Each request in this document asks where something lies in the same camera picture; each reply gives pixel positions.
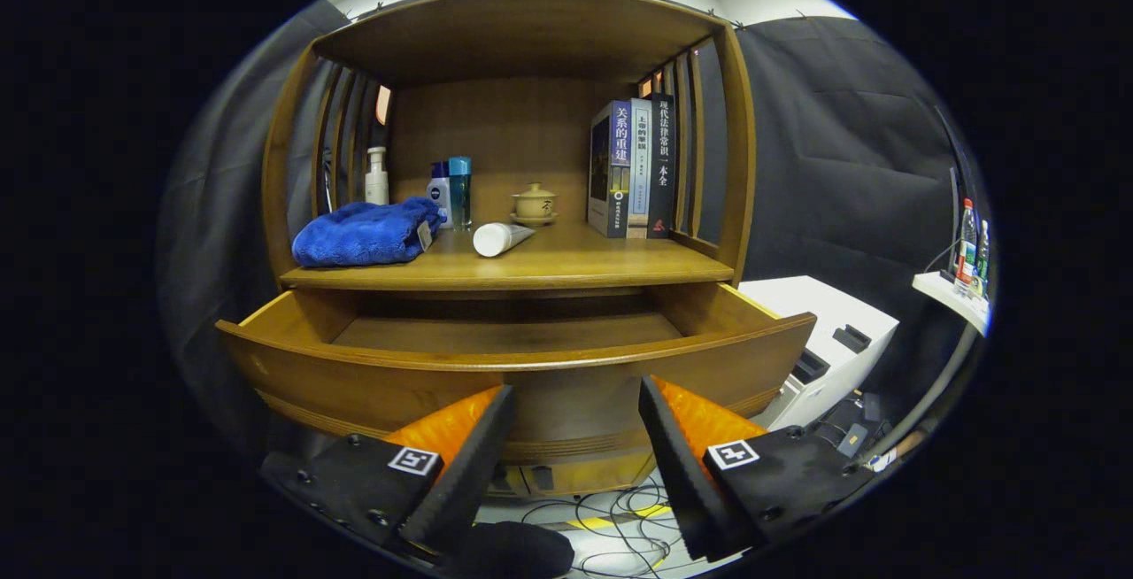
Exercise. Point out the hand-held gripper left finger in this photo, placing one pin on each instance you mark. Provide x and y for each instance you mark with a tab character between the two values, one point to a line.
469	473

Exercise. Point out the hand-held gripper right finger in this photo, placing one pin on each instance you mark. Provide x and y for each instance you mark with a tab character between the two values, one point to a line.
690	482

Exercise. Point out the brown wooden drawer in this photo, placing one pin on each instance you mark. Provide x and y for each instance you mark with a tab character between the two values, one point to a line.
354	384

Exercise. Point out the white squeeze tube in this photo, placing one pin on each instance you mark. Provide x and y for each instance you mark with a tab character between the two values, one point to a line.
496	239

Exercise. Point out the wooden countertop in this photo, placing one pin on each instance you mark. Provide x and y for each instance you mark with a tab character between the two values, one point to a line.
575	256

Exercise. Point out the brown wooden cabinet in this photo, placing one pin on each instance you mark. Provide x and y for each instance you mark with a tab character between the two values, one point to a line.
513	127

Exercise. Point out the black power adapter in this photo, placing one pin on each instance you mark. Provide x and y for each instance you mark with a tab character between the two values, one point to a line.
851	440

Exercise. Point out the folded blue towel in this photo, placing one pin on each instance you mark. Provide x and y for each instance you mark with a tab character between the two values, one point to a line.
363	234

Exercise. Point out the beige lidded teacup with saucer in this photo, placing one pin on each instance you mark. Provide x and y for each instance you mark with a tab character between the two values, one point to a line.
535	204

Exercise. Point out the white bottle blue pump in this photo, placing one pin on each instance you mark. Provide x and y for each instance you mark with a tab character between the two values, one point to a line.
439	194

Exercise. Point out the clear blue bottle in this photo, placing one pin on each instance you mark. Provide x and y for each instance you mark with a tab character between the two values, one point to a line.
461	189

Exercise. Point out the black spine book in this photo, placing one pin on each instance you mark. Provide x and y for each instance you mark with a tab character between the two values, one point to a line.
662	163

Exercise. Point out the grey spine book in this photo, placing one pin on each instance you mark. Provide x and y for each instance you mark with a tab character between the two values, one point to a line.
640	163

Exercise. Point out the white side table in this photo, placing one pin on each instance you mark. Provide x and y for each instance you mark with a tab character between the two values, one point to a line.
951	291

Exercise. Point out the blue spine book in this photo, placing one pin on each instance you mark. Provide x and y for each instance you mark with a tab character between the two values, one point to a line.
620	163

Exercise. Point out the green label bottle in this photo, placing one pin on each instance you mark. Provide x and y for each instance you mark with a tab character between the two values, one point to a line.
982	260

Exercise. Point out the dark monitor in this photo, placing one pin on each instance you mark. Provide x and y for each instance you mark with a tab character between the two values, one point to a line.
957	198

